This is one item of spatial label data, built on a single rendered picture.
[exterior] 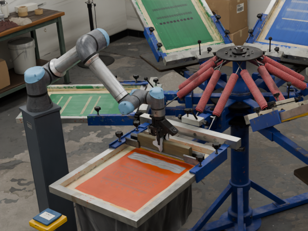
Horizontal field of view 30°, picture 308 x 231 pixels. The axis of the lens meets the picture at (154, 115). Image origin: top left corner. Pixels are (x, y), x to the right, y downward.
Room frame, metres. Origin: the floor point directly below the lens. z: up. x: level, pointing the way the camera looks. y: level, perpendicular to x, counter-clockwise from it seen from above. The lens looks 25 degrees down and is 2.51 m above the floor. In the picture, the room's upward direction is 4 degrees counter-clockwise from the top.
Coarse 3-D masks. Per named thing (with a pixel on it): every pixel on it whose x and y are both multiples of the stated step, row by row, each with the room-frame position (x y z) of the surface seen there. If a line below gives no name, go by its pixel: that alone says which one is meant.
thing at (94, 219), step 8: (80, 208) 2.55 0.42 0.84; (88, 208) 2.51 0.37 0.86; (80, 216) 2.55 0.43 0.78; (88, 216) 2.53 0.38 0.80; (96, 216) 2.47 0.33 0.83; (104, 216) 2.44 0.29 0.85; (80, 224) 2.56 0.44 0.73; (88, 224) 2.53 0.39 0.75; (96, 224) 2.48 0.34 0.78; (104, 224) 2.44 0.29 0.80; (112, 224) 2.42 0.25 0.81; (120, 224) 2.38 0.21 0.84
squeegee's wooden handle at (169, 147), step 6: (138, 138) 2.92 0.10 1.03; (144, 138) 2.90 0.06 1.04; (150, 138) 2.87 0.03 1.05; (144, 144) 2.90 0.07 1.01; (150, 144) 2.87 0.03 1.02; (168, 144) 2.79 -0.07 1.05; (174, 144) 2.77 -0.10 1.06; (180, 144) 2.76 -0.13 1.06; (162, 150) 2.82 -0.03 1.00; (168, 150) 2.79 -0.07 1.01; (174, 150) 2.77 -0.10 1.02; (180, 150) 2.74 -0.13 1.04; (186, 150) 2.71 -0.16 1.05; (180, 156) 2.74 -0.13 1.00
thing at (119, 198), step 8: (168, 160) 2.78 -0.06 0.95; (176, 160) 2.78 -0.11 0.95; (152, 168) 2.71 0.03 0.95; (160, 168) 2.70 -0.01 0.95; (176, 176) 2.60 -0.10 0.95; (160, 184) 2.54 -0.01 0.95; (168, 184) 2.53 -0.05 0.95; (120, 192) 2.49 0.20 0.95; (152, 192) 2.47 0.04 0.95; (104, 200) 2.43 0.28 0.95; (112, 200) 2.42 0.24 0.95; (120, 200) 2.42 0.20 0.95; (128, 200) 2.41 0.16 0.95; (136, 200) 2.41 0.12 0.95; (144, 200) 2.40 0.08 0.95; (128, 208) 2.34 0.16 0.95; (136, 208) 2.34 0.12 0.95
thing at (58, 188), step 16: (192, 144) 2.88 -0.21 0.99; (96, 160) 2.78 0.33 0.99; (64, 176) 2.63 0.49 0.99; (80, 176) 2.67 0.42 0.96; (192, 176) 2.54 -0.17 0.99; (64, 192) 2.47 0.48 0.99; (176, 192) 2.42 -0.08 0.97; (96, 208) 2.34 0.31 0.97; (112, 208) 2.30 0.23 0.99; (144, 208) 2.28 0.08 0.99; (160, 208) 2.32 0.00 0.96; (128, 224) 2.21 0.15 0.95
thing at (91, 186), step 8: (144, 152) 2.90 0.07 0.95; (120, 160) 2.82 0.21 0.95; (128, 160) 2.82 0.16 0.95; (136, 160) 2.81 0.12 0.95; (104, 168) 2.75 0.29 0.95; (112, 168) 2.74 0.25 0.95; (96, 176) 2.67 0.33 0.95; (80, 184) 2.60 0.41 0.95; (88, 184) 2.59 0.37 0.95; (96, 184) 2.59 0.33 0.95; (104, 184) 2.58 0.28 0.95; (88, 192) 2.51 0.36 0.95; (96, 192) 2.50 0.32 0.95; (104, 192) 2.50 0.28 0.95; (112, 192) 2.49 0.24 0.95
